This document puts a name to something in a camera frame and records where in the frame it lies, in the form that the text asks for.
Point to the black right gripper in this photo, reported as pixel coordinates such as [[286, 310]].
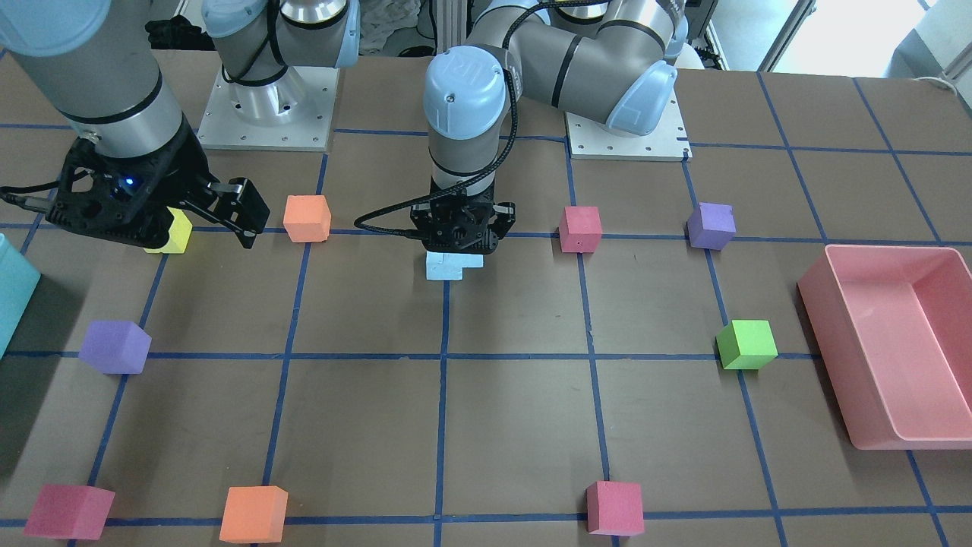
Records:
[[184, 169]]

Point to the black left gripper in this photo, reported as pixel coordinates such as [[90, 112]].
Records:
[[502, 217]]

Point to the light blue block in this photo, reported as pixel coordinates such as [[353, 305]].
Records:
[[437, 261], [447, 275]]

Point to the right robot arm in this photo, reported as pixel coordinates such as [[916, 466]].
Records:
[[92, 61]]

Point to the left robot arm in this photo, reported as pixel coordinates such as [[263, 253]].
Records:
[[616, 70]]

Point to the yellow block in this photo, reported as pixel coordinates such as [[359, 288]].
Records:
[[179, 234]]

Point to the orange block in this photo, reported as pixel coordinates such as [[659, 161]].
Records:
[[254, 515], [307, 219]]

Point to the magenta block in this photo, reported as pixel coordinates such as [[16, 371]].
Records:
[[580, 230], [69, 512]]

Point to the purple block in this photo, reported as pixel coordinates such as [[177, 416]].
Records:
[[115, 347], [711, 226]]

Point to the cyan plastic bin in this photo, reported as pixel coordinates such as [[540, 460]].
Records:
[[19, 279]]

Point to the green block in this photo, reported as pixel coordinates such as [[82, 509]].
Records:
[[746, 345]]

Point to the pink block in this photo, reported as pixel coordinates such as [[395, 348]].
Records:
[[614, 509]]

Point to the pink plastic bin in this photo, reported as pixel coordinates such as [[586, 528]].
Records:
[[893, 324]]

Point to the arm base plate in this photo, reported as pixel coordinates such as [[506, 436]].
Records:
[[291, 114], [668, 142]]

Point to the aluminium frame post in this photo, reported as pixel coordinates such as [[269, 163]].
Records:
[[451, 20]]

